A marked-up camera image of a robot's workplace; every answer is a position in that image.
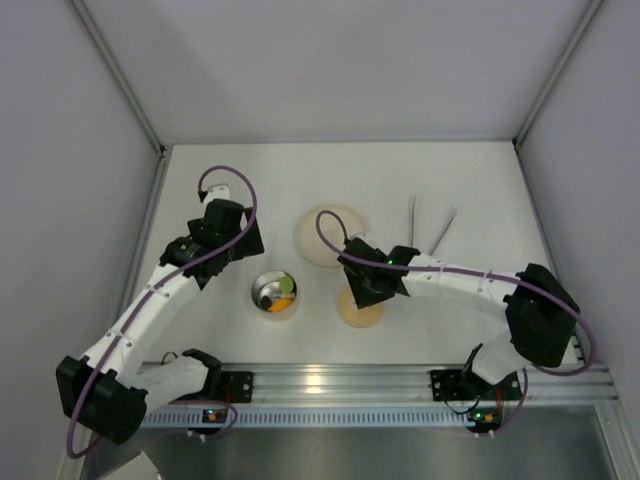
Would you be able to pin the orange fish-shaped food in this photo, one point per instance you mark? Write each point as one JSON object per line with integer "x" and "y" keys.
{"x": 280, "y": 305}

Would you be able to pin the slotted cable duct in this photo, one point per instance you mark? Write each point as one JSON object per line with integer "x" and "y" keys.
{"x": 200, "y": 417}

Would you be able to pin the beige round lid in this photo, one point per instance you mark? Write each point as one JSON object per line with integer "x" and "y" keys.
{"x": 354, "y": 317}

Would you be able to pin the right aluminium frame post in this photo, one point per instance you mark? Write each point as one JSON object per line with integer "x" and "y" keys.
{"x": 578, "y": 32}

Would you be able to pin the black base bracket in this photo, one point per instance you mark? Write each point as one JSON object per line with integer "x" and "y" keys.
{"x": 446, "y": 385}
{"x": 237, "y": 387}

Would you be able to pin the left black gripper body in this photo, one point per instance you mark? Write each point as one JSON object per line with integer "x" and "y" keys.
{"x": 248, "y": 236}

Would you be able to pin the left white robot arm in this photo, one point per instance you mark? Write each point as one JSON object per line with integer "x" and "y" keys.
{"x": 105, "y": 390}

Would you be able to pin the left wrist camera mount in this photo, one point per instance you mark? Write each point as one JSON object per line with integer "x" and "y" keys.
{"x": 221, "y": 191}

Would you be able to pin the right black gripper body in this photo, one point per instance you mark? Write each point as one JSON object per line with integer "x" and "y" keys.
{"x": 361, "y": 289}

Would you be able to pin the steel lunch box bowl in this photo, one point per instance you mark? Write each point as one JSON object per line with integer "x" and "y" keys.
{"x": 266, "y": 285}

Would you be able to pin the right black base bracket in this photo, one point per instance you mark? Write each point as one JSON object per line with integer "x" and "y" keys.
{"x": 446, "y": 385}

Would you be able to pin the aluminium frame post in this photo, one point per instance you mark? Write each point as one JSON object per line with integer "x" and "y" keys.
{"x": 101, "y": 45}
{"x": 578, "y": 32}

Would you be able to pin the left aluminium frame post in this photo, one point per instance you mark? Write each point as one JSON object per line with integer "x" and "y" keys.
{"x": 101, "y": 45}

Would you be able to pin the left black base bracket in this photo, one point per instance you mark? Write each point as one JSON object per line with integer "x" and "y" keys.
{"x": 237, "y": 387}

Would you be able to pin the cream round plate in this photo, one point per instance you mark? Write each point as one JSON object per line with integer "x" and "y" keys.
{"x": 309, "y": 244}

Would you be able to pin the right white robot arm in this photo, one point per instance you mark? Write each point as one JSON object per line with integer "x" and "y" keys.
{"x": 539, "y": 314}

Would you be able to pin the aluminium mounting rail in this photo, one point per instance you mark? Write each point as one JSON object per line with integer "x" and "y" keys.
{"x": 403, "y": 385}

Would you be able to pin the metal serving tongs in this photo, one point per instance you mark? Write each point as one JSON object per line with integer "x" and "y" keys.
{"x": 427, "y": 239}

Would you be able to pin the green round food piece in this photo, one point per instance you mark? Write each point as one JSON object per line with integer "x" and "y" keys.
{"x": 286, "y": 284}

